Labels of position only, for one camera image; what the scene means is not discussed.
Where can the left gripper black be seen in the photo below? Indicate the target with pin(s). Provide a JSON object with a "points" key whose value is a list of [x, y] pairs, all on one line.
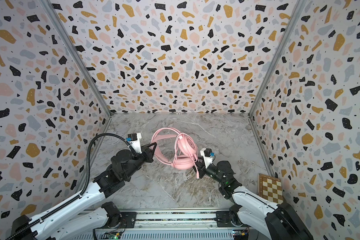
{"points": [[148, 154]]}

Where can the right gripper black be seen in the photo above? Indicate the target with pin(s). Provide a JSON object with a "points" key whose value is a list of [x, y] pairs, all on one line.
{"points": [[205, 169]]}

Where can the pink headphones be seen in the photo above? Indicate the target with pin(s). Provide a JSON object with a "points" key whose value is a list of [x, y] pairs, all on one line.
{"points": [[186, 151]]}

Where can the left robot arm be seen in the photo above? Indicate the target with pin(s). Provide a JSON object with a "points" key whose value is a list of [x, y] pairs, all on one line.
{"points": [[63, 221]]}

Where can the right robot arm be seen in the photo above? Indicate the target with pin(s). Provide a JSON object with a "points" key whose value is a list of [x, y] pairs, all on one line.
{"points": [[275, 221]]}

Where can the wooden chessboard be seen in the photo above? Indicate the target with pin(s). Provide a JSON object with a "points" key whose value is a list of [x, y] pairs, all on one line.
{"points": [[270, 188]]}

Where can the right circuit board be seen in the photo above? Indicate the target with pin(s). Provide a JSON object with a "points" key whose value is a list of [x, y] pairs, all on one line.
{"points": [[241, 235]]}

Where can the circuit board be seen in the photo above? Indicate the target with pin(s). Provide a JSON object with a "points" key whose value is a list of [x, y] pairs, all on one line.
{"points": [[241, 235], [113, 235]]}

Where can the left circuit board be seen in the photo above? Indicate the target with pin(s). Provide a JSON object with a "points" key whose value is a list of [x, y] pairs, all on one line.
{"points": [[113, 235]]}

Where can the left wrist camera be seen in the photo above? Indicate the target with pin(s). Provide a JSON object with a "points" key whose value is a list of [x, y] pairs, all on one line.
{"points": [[135, 141]]}

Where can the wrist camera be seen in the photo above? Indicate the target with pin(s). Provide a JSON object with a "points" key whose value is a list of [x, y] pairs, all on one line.
{"points": [[135, 141], [208, 156]]}

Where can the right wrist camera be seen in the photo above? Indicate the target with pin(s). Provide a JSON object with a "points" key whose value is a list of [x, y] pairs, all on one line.
{"points": [[208, 156]]}

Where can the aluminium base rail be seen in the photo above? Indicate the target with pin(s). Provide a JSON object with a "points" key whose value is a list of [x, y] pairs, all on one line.
{"points": [[180, 219]]}

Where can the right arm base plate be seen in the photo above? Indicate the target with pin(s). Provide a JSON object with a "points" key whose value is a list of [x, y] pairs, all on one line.
{"points": [[227, 219]]}

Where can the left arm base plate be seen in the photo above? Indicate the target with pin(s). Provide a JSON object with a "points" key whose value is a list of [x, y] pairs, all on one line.
{"points": [[124, 220]]}

